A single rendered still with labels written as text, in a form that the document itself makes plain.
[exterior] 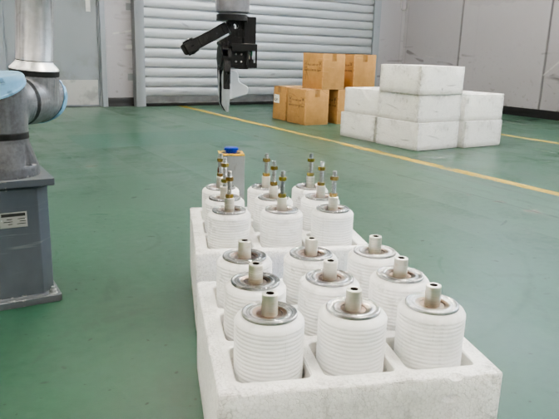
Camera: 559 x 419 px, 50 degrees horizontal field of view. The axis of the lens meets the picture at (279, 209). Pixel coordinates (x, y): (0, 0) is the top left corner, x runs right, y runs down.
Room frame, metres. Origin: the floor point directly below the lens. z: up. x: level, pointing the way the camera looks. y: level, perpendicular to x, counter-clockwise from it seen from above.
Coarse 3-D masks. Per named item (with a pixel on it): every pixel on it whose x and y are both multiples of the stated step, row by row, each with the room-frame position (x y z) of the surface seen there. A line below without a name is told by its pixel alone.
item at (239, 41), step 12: (228, 24) 1.40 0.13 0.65; (240, 24) 1.41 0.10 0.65; (252, 24) 1.41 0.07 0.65; (228, 36) 1.40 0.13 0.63; (240, 36) 1.41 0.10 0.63; (252, 36) 1.41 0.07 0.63; (228, 48) 1.39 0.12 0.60; (240, 48) 1.39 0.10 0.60; (252, 48) 1.40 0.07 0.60; (216, 60) 1.44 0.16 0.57; (228, 60) 1.38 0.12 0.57; (240, 60) 1.40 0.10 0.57; (252, 60) 1.41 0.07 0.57
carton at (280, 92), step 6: (276, 90) 5.64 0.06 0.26; (282, 90) 5.54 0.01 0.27; (276, 96) 5.63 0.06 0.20; (282, 96) 5.54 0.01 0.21; (276, 102) 5.63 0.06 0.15; (282, 102) 5.54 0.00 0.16; (276, 108) 5.63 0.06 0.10; (282, 108) 5.53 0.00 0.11; (276, 114) 5.62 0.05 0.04; (282, 114) 5.53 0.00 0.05; (282, 120) 5.53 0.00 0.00
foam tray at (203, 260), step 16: (192, 208) 1.58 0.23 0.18; (192, 224) 1.42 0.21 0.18; (192, 240) 1.39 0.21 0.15; (256, 240) 1.31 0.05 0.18; (304, 240) 1.32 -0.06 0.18; (352, 240) 1.34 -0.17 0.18; (192, 256) 1.40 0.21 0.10; (208, 256) 1.21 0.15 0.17; (272, 256) 1.24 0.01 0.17; (336, 256) 1.26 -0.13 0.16; (192, 272) 1.41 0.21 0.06; (208, 272) 1.21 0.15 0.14; (272, 272) 1.24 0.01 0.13; (192, 288) 1.42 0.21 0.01
